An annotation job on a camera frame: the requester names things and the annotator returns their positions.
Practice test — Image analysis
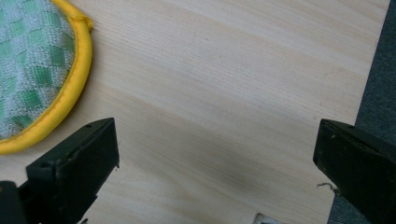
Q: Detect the green checked yellow-rimmed round pad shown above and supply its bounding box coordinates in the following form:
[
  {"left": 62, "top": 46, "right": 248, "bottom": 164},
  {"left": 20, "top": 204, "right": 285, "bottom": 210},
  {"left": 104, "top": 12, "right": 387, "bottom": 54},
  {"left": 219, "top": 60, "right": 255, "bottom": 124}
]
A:
[{"left": 0, "top": 0, "right": 94, "bottom": 156}]

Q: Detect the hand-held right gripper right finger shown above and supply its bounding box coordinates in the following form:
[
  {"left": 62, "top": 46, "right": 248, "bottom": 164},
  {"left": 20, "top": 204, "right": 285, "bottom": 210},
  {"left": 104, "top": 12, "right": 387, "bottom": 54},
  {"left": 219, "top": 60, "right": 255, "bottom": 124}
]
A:
[{"left": 312, "top": 119, "right": 396, "bottom": 224}]

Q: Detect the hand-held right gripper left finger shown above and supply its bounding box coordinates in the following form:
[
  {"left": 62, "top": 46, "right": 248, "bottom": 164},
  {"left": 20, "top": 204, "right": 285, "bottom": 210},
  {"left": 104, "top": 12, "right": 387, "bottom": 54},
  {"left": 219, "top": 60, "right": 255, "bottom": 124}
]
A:
[{"left": 18, "top": 117, "right": 120, "bottom": 224}]

